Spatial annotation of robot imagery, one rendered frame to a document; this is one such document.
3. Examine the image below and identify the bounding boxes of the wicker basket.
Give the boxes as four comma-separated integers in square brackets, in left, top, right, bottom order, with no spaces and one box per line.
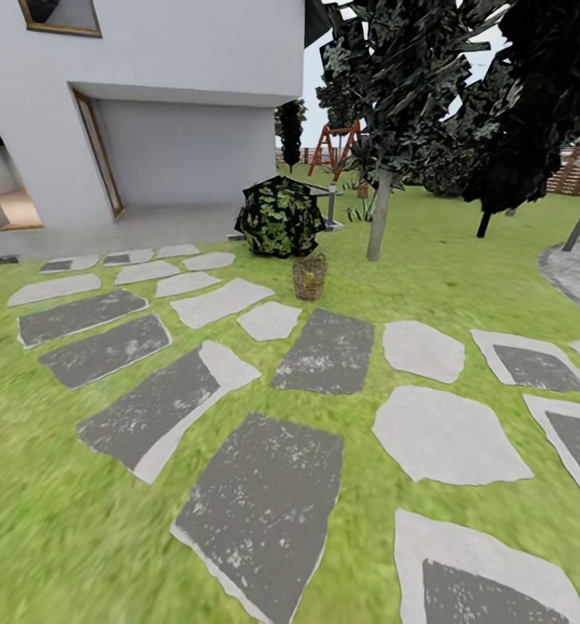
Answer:
[291,253,329,302]

